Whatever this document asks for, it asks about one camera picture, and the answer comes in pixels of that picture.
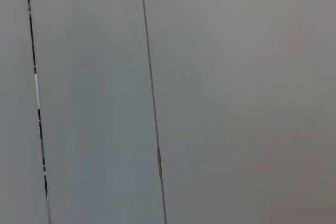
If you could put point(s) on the black wall panel joint strip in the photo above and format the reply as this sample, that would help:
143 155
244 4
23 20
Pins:
37 90

